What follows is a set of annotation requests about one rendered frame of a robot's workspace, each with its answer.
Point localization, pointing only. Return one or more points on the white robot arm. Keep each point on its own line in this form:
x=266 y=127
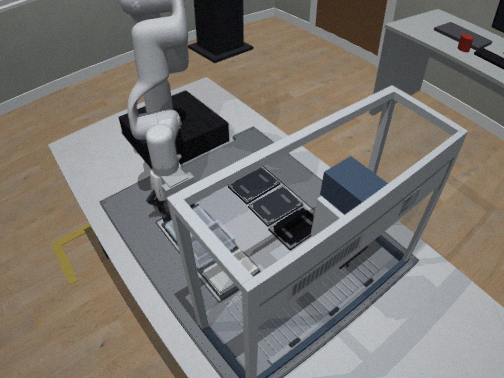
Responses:
x=154 y=41

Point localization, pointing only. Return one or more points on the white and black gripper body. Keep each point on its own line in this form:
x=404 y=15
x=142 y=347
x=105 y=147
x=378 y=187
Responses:
x=156 y=184

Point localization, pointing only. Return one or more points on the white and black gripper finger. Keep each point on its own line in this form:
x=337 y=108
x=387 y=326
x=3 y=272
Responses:
x=159 y=204

